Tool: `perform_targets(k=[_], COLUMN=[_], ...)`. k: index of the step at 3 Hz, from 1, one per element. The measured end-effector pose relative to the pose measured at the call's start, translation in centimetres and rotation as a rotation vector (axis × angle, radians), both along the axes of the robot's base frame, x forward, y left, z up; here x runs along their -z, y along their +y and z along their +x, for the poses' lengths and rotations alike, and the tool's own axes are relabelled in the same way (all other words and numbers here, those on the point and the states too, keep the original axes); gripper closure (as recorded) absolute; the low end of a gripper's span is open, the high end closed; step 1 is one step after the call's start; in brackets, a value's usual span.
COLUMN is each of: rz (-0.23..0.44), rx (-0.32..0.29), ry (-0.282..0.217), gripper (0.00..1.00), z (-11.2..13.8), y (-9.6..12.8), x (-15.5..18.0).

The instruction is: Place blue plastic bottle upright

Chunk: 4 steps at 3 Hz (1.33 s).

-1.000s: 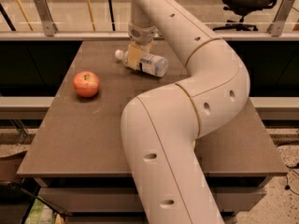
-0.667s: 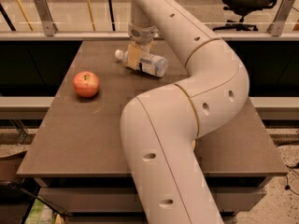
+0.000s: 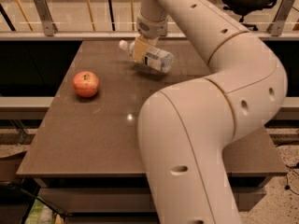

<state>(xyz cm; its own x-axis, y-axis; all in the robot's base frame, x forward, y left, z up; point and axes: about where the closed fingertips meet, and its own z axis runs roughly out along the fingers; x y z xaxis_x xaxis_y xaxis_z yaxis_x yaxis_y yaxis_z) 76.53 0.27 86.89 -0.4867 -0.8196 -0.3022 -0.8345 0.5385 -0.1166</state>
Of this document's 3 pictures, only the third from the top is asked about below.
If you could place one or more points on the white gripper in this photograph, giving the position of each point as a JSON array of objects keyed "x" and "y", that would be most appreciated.
[{"x": 151, "y": 27}]

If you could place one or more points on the clear blue-labelled plastic bottle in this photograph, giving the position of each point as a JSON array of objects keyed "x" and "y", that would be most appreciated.
[{"x": 154, "y": 58}]

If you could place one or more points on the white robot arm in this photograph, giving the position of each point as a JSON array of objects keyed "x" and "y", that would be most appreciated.
[{"x": 184, "y": 128}]

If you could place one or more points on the red apple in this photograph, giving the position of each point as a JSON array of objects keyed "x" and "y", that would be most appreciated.
[{"x": 86, "y": 84}]

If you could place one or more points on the glass railing with metal posts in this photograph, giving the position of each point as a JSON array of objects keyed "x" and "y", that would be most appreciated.
[{"x": 72, "y": 18}]

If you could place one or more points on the green white package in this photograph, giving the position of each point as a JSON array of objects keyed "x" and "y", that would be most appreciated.
[{"x": 40, "y": 214}]

